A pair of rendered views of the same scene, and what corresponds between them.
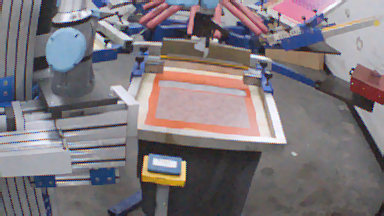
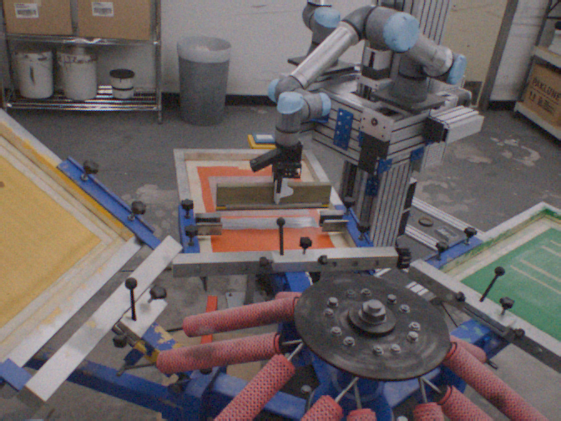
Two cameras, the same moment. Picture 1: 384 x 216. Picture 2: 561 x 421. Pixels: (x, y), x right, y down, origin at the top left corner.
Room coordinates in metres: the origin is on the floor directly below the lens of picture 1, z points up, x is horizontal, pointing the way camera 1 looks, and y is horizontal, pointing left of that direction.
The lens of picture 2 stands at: (3.82, -0.39, 2.06)
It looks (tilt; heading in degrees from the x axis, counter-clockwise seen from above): 30 degrees down; 167
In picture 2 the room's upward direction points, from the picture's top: 7 degrees clockwise
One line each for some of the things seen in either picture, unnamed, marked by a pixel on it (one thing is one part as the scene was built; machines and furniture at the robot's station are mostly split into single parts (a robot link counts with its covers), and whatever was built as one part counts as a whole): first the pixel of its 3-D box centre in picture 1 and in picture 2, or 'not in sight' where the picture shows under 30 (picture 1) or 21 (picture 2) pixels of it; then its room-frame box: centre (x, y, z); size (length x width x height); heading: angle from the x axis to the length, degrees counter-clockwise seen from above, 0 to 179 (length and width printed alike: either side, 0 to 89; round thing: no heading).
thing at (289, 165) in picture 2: (203, 24); (286, 159); (2.11, 0.00, 1.23); 0.09 x 0.08 x 0.12; 92
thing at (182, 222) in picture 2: (264, 84); (189, 236); (2.17, -0.31, 0.98); 0.30 x 0.05 x 0.07; 2
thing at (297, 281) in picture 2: not in sight; (295, 284); (2.48, -0.02, 1.02); 0.17 x 0.06 x 0.05; 2
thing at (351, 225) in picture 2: (139, 68); (352, 232); (2.15, 0.25, 0.98); 0.30 x 0.05 x 0.07; 2
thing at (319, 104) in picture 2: not in sight; (308, 104); (2.04, 0.07, 1.39); 0.11 x 0.11 x 0.08; 33
